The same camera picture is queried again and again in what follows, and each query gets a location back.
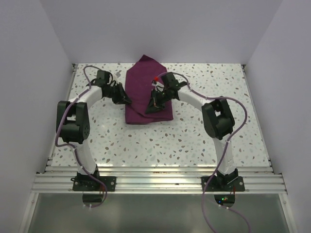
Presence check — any purple cloth mat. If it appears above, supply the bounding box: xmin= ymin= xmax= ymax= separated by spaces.
xmin=125 ymin=55 xmax=173 ymax=125

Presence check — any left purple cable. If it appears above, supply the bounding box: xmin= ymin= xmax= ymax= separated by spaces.
xmin=54 ymin=65 xmax=116 ymax=209

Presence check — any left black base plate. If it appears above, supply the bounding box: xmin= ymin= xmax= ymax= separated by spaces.
xmin=70 ymin=173 xmax=116 ymax=192

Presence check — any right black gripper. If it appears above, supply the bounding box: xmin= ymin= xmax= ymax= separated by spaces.
xmin=146 ymin=88 xmax=172 ymax=114

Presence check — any purple cable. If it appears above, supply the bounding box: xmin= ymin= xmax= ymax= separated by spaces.
xmin=157 ymin=72 xmax=251 ymax=233
xmin=54 ymin=65 xmax=116 ymax=209

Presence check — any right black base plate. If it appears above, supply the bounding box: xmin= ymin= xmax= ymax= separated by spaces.
xmin=201 ymin=173 xmax=245 ymax=192

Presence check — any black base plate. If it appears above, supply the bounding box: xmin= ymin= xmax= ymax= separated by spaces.
xmin=70 ymin=173 xmax=116 ymax=192
xmin=201 ymin=173 xmax=245 ymax=192

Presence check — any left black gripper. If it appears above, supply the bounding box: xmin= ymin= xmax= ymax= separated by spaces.
xmin=105 ymin=82 xmax=132 ymax=105

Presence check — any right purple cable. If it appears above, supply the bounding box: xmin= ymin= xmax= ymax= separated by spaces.
xmin=157 ymin=72 xmax=251 ymax=233

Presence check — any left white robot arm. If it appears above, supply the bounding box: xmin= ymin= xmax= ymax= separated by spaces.
xmin=55 ymin=69 xmax=132 ymax=191

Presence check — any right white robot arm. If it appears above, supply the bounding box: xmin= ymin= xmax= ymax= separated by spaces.
xmin=145 ymin=72 xmax=239 ymax=191

